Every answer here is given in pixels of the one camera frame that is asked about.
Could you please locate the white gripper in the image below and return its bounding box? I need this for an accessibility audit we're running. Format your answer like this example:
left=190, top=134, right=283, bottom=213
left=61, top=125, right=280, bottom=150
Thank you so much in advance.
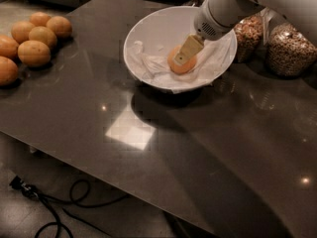
left=173, top=0, right=263, bottom=65

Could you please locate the orange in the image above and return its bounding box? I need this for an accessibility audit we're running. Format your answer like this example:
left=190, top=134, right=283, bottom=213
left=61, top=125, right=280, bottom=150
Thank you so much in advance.
left=11, top=21, right=35, bottom=44
left=167, top=46, right=197, bottom=74
left=30, top=12, right=51, bottom=27
left=47, top=16, right=72, bottom=39
left=29, top=26, right=57, bottom=50
left=18, top=41, right=51, bottom=67

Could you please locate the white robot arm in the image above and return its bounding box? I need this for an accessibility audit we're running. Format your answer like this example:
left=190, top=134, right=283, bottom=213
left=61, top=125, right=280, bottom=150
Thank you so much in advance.
left=173, top=0, right=317, bottom=64

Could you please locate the white cloth in bowl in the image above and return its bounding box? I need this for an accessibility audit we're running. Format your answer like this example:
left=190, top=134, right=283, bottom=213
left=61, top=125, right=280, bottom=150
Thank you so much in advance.
left=124, top=31, right=237, bottom=94

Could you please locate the white bowl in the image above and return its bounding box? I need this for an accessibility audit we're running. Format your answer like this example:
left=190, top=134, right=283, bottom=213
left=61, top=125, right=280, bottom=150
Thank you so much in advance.
left=123, top=5, right=238, bottom=93

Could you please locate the glass jar of nuts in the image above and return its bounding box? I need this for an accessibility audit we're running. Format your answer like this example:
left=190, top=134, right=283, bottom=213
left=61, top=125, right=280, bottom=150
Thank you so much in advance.
left=234, top=14, right=264, bottom=62

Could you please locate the glass jar of grains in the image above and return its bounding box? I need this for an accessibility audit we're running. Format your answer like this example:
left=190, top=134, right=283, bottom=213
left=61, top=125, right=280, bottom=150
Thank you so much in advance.
left=265, top=23, right=317, bottom=77

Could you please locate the orange top back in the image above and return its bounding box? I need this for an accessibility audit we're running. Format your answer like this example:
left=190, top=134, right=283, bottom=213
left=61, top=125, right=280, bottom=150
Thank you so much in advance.
left=30, top=12, right=51, bottom=27

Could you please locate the orange left edge upper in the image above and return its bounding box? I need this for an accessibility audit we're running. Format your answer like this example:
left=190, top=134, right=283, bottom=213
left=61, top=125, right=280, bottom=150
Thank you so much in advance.
left=0, top=35, right=19, bottom=60

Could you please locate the orange edge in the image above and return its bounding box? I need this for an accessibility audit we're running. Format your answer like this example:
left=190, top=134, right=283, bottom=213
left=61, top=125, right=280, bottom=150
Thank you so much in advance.
left=0, top=57, right=18, bottom=86
left=0, top=35, right=19, bottom=60

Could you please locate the orange left edge lower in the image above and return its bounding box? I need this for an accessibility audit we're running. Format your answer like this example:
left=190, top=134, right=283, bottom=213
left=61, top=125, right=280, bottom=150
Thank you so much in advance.
left=0, top=57, right=18, bottom=86

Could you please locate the black power cable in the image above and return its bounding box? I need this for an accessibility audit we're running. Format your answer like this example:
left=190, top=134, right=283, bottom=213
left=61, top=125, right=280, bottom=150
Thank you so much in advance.
left=9, top=176, right=131, bottom=238

